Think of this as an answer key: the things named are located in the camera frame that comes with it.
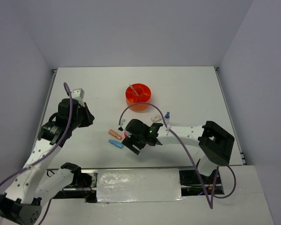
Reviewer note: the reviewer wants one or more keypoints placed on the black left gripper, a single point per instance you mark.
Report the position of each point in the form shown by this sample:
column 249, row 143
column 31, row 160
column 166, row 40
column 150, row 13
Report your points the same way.
column 89, row 117

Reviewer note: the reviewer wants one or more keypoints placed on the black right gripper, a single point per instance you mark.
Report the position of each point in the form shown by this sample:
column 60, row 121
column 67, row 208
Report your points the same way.
column 129, row 141

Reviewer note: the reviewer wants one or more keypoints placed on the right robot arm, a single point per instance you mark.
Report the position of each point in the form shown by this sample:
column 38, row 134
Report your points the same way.
column 215, row 142

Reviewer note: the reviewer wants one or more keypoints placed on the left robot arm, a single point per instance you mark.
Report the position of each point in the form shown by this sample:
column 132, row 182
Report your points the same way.
column 23, row 200

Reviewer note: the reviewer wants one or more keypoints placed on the small white eraser block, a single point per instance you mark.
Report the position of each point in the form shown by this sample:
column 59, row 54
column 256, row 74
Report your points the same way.
column 156, row 118

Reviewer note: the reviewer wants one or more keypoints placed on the blue capsule eraser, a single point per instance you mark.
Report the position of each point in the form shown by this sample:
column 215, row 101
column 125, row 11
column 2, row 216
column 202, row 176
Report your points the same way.
column 116, row 143

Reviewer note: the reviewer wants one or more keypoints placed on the blue cap glue bottle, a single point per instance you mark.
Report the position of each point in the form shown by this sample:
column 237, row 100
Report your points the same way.
column 167, row 117

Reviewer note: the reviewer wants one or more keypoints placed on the orange capsule eraser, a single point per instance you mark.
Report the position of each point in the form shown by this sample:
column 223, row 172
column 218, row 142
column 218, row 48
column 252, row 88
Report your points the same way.
column 115, row 134

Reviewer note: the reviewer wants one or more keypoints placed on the orange round compartment organizer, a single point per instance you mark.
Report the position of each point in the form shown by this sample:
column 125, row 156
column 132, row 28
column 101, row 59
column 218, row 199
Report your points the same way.
column 143, row 97

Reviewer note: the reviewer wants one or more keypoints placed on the silver foil covered panel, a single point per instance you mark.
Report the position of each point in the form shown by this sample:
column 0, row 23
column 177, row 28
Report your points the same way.
column 138, row 185

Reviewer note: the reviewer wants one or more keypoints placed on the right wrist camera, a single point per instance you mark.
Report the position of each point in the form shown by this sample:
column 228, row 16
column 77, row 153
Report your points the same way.
column 121, row 125

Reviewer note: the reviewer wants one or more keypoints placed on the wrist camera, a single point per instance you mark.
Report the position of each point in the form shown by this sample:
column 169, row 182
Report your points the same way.
column 121, row 125
column 78, row 93

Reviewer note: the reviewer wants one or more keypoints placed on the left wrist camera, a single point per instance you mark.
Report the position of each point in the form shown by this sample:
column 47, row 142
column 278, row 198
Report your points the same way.
column 78, row 93

